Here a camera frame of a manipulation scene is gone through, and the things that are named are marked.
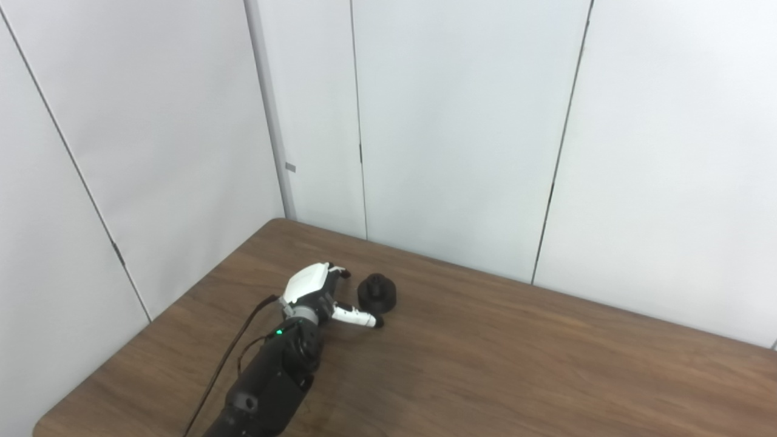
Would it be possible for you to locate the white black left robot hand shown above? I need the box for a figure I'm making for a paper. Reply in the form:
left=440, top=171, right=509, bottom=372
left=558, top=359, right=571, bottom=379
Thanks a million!
left=279, top=262, right=384, bottom=330

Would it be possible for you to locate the round black part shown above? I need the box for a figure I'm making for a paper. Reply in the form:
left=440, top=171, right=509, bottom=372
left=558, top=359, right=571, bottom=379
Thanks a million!
left=357, top=273, right=398, bottom=314

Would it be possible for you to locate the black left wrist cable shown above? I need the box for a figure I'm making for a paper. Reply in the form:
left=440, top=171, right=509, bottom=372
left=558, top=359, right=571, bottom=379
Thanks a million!
left=182, top=295, right=280, bottom=437

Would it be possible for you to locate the grey wall corner post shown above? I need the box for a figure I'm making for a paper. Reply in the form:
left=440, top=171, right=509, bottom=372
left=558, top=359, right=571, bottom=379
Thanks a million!
left=244, top=0, right=297, bottom=220

